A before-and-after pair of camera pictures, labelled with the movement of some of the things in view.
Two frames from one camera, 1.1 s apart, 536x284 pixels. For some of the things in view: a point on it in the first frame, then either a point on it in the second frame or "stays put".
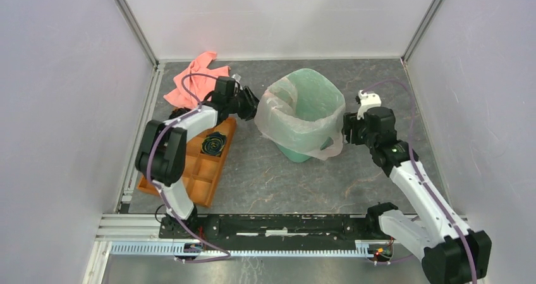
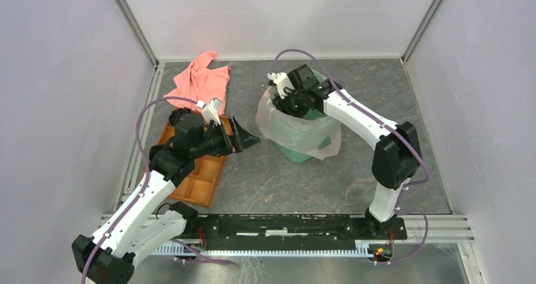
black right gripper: [350, 121] -> [282, 104]
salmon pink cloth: [203, 86] stays put
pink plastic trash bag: [304, 112] stays put
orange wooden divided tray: [202, 171] stays put
